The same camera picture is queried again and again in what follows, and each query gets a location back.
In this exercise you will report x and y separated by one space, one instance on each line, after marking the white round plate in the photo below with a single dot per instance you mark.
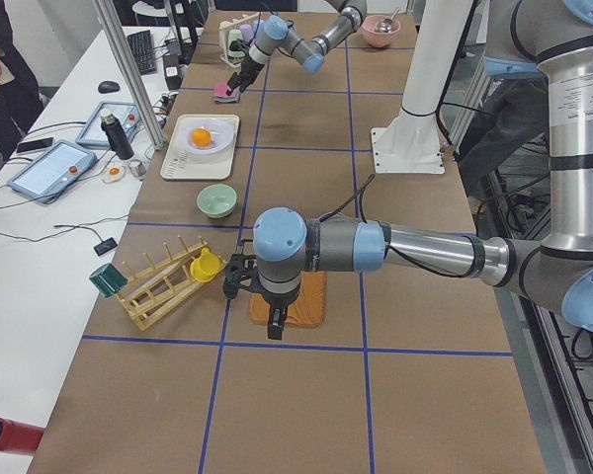
221 130

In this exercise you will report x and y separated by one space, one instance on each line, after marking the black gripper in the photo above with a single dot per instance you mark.
249 70
276 301

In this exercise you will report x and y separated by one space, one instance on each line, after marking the dark green mug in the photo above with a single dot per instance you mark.
108 280

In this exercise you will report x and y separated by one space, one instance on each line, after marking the blue teach pendant tablet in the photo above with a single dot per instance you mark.
49 175

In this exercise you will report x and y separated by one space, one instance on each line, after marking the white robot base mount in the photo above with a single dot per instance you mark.
411 144

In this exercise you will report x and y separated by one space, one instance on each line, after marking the fried egg toy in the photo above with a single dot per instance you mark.
113 174

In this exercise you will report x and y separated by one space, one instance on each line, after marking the white wire cup rack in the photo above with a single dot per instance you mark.
234 23

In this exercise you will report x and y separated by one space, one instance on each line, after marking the wooden mug drying rack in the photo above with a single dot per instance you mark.
156 291

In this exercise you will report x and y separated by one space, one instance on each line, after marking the pink bowl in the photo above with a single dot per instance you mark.
374 38

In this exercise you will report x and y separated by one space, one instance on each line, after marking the black water bottle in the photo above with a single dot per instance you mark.
115 134

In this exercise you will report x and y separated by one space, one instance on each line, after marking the orange fruit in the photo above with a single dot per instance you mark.
201 137

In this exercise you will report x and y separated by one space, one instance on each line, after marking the green ceramic bowl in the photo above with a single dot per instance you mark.
217 200

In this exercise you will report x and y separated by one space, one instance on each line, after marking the red cylinder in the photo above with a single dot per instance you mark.
19 438

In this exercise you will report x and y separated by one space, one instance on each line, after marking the black computer mouse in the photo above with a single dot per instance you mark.
108 87

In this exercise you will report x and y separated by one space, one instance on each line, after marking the yellow mug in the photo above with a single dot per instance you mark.
206 266

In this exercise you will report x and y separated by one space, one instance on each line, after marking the small silver cup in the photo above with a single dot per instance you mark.
136 168

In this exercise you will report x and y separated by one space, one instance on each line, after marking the green cup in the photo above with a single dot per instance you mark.
236 45

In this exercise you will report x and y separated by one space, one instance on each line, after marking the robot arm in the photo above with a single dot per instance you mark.
555 37
276 33

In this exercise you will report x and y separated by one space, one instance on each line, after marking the wooden cutting board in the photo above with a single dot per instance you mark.
307 312

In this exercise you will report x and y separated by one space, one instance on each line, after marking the metal spoon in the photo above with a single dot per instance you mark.
387 25

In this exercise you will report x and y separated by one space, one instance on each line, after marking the aluminium frame post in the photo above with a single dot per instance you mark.
114 32

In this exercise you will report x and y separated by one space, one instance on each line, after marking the cream bear serving tray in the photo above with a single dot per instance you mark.
185 161

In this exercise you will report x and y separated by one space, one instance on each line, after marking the black keyboard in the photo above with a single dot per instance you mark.
142 50

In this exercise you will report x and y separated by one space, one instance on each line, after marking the pink folded cloth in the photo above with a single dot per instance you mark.
223 85

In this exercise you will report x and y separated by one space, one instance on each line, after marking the purple cup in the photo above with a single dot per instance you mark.
248 31

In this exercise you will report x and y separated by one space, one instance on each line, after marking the grey folded cloth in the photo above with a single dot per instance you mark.
220 97

